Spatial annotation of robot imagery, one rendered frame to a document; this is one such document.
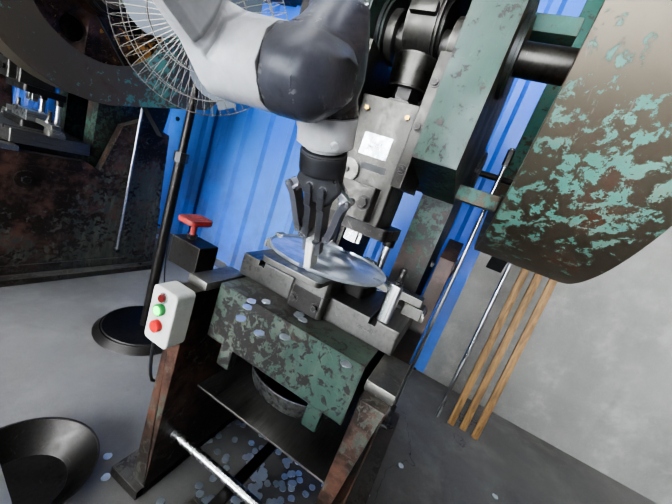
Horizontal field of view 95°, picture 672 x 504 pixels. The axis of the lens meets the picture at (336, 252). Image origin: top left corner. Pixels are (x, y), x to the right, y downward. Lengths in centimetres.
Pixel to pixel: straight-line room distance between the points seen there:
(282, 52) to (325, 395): 61
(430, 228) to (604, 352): 139
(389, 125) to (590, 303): 157
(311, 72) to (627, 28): 31
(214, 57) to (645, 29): 43
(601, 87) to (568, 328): 171
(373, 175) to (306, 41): 45
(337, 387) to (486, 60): 70
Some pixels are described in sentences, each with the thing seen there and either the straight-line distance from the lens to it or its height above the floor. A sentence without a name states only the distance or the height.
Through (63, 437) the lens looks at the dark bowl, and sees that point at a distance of 128.
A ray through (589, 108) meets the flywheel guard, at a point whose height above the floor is 113.
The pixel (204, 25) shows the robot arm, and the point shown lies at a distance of 41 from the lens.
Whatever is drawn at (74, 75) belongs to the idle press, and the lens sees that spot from 175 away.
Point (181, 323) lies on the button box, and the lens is 79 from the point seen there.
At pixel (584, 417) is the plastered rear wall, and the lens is 227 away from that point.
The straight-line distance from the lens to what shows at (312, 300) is 72.
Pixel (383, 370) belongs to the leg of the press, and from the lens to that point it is 68.
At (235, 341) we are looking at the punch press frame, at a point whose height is 53.
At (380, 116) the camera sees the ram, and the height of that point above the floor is 113.
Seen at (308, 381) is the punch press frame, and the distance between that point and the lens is 72.
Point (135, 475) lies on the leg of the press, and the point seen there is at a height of 4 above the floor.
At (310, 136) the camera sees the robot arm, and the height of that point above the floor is 101.
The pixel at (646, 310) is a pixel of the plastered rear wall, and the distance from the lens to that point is 214.
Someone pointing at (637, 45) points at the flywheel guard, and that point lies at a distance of 47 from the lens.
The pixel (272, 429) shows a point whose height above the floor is 31.
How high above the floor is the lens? 97
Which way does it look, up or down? 13 degrees down
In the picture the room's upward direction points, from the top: 20 degrees clockwise
